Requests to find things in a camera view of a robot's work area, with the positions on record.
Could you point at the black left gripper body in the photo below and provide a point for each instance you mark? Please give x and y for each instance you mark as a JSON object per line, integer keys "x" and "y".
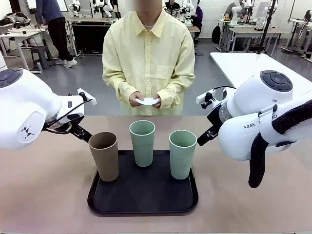
{"x": 74, "y": 128}

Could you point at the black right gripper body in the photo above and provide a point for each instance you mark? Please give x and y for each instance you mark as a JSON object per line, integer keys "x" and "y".
{"x": 215, "y": 115}

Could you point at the brown tall cup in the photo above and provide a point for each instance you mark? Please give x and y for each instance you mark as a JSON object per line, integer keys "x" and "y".
{"x": 106, "y": 161}

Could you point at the green tall cup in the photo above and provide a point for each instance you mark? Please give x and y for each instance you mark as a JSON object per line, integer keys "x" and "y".
{"x": 181, "y": 163}
{"x": 142, "y": 151}

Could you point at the white scalloped paper coaster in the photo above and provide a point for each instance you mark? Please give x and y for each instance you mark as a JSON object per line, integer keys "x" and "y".
{"x": 147, "y": 101}

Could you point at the person's right forearm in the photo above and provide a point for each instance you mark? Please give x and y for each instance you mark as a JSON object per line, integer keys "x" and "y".
{"x": 119, "y": 87}

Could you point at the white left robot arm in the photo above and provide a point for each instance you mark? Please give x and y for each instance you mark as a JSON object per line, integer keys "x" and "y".
{"x": 24, "y": 102}

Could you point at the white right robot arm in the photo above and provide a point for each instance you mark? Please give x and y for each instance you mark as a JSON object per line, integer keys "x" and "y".
{"x": 243, "y": 136}

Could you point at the person's left forearm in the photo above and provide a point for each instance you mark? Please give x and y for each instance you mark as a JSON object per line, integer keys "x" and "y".
{"x": 175, "y": 90}

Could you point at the person's left hand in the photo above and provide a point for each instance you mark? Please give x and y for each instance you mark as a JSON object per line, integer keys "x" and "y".
{"x": 158, "y": 101}

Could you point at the person's right hand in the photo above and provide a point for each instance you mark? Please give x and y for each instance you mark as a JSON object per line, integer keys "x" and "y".
{"x": 134, "y": 98}

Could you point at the large white table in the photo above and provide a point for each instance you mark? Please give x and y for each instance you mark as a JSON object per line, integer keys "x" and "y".
{"x": 243, "y": 65}

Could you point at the small green bottle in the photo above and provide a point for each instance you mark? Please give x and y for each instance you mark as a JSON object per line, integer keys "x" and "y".
{"x": 39, "y": 67}

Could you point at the black backpack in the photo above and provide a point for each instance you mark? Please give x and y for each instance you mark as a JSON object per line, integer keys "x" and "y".
{"x": 216, "y": 34}

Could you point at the black plastic tray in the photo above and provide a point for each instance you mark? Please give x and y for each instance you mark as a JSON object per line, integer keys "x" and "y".
{"x": 146, "y": 195}

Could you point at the grey plastic stool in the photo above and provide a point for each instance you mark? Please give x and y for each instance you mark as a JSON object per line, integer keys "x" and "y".
{"x": 40, "y": 50}

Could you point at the small brown desk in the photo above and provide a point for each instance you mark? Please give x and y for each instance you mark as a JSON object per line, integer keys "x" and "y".
{"x": 193, "y": 29}

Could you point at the person in yellow shirt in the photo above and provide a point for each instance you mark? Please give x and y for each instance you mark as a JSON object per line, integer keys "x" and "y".
{"x": 148, "y": 53}

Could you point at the desk with black panel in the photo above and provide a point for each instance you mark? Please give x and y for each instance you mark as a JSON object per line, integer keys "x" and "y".
{"x": 85, "y": 36}

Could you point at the black stand pole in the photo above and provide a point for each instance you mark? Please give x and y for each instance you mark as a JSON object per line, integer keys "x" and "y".
{"x": 265, "y": 31}

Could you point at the person in purple top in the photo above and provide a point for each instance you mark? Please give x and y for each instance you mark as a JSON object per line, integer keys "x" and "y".
{"x": 198, "y": 17}

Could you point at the person in blue top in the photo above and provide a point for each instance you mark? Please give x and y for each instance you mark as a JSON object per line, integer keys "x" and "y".
{"x": 54, "y": 29}

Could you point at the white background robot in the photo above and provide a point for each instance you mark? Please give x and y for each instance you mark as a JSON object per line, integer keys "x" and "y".
{"x": 235, "y": 13}
{"x": 187, "y": 14}
{"x": 262, "y": 17}
{"x": 104, "y": 6}
{"x": 75, "y": 7}

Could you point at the seated person grey top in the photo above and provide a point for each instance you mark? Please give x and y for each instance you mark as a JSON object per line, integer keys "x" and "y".
{"x": 230, "y": 11}

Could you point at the seated person patterned sweater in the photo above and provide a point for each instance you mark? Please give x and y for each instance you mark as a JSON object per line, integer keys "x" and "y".
{"x": 171, "y": 8}

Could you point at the black jacket pile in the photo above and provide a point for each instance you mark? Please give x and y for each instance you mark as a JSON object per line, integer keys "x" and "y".
{"x": 17, "y": 18}

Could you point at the white whiteboard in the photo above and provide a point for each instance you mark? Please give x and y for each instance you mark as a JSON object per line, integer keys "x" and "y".
{"x": 31, "y": 3}

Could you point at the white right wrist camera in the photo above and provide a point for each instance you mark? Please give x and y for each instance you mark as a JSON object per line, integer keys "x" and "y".
{"x": 203, "y": 97}

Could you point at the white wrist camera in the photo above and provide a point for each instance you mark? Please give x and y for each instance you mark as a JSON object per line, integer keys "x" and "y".
{"x": 80, "y": 92}
{"x": 203, "y": 97}

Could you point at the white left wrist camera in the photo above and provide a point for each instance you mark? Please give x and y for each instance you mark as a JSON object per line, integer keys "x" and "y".
{"x": 80, "y": 92}

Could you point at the white cylindrical pedestal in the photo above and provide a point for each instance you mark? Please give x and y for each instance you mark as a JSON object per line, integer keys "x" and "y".
{"x": 2, "y": 62}

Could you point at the white frame desk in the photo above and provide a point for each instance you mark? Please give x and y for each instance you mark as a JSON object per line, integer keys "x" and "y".
{"x": 298, "y": 29}

